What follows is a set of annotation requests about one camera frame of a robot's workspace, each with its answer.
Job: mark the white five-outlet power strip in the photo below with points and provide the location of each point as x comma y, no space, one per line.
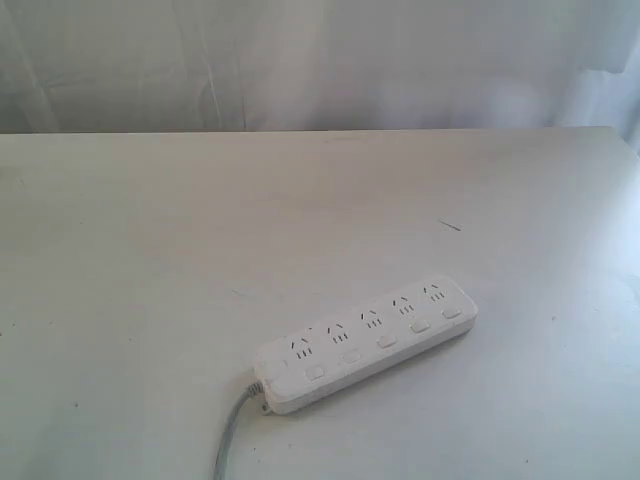
341,350

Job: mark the white backdrop curtain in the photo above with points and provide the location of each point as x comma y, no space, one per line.
160,66

